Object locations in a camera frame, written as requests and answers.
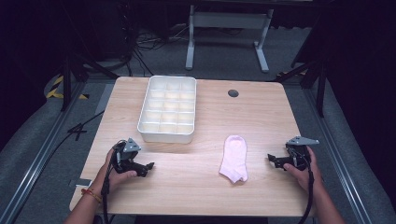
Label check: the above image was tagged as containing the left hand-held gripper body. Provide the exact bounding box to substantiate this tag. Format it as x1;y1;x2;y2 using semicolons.
111;137;142;175

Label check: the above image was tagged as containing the black floor cable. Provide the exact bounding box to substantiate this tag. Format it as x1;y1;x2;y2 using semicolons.
46;109;106;162

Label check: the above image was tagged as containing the aluminium floor rail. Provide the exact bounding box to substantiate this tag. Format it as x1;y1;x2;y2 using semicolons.
0;80;87;224
303;88;374;224

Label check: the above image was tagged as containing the black tape cross mark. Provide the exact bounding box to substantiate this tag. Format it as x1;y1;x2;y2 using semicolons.
67;123;89;142

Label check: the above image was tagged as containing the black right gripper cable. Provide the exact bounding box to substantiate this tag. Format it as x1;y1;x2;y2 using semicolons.
297;149;315;224

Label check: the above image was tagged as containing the dark curtain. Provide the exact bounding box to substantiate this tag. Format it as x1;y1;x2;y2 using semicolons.
325;0;396;200
0;0;64;150

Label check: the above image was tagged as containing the person's right hand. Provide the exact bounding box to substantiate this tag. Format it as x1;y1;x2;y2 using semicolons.
283;146;325;196

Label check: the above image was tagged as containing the person's left hand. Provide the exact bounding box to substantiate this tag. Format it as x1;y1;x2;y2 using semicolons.
93;147;138;196

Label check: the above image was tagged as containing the black metal stand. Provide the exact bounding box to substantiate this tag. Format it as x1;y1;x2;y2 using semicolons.
274;59;329;119
60;52;120;113

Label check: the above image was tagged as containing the white metal desk frame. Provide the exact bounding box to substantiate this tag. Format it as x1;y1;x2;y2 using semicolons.
185;4;275;74

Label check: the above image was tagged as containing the pink sock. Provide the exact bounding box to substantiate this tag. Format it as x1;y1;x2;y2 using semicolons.
219;134;249;185

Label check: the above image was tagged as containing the yellow and black floor tape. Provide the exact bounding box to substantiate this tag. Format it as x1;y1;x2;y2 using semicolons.
45;75;90;101

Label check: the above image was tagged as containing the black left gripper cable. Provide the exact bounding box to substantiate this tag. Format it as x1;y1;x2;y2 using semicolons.
101;161;115;224

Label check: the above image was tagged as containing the red and yellow bracelet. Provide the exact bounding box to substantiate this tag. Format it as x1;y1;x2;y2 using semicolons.
80;188;104;203

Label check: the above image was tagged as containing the grey tape piece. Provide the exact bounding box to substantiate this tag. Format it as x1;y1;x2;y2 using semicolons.
68;177;93;189

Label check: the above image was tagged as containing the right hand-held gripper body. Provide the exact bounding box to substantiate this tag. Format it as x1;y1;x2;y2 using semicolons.
285;135;320;172

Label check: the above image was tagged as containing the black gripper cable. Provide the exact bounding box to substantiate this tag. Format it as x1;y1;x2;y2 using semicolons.
297;149;315;224
101;161;115;224

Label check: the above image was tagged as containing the bundle of floor cables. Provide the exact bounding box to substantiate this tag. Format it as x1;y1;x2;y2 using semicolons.
124;22;194;77

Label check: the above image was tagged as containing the white compartment storage box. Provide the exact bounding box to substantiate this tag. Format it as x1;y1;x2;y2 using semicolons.
136;75;198;145

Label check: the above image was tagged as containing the dark equipment box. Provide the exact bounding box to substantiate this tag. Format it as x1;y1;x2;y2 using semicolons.
92;0;134;61

